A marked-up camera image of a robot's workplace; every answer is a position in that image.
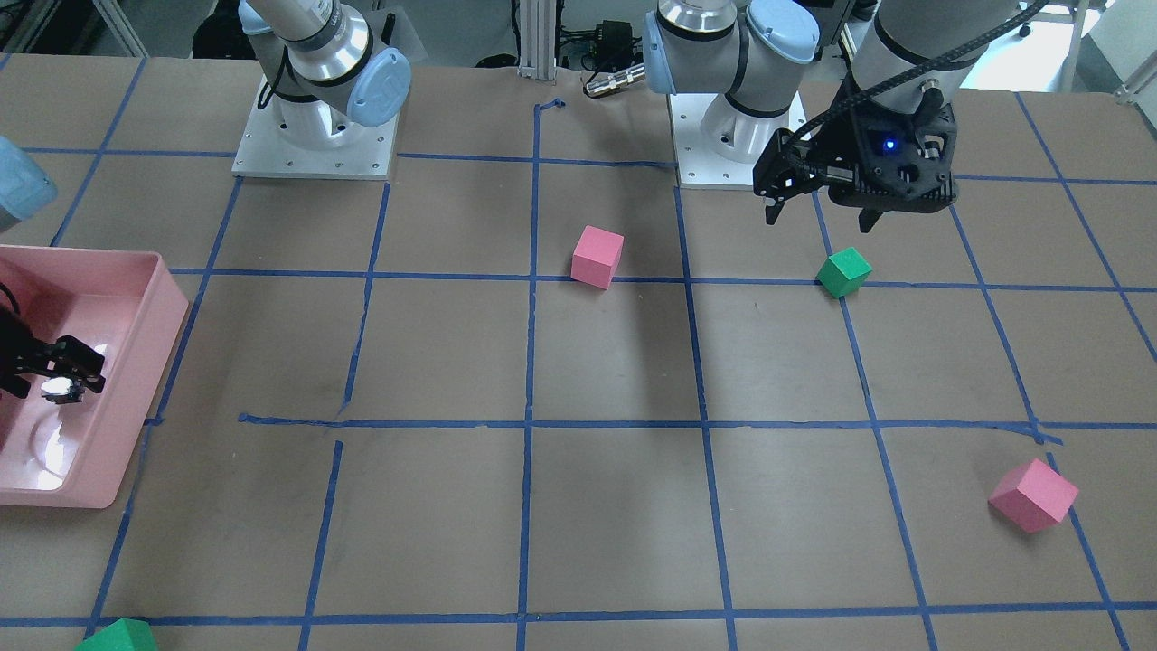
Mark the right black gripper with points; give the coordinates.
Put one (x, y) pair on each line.
(20, 360)

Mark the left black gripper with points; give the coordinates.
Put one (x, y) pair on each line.
(852, 137)

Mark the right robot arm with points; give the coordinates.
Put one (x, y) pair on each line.
(333, 87)

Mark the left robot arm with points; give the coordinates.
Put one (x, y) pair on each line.
(756, 55)

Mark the pink plastic bin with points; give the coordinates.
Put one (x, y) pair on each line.
(87, 334)

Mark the pink cube centre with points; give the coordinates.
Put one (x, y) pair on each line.
(596, 257)

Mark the pink cube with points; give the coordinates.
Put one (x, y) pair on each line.
(1034, 496)
(596, 257)

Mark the green cube near bin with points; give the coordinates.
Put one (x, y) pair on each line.
(125, 634)

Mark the aluminium frame post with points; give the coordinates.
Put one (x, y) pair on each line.
(537, 35)

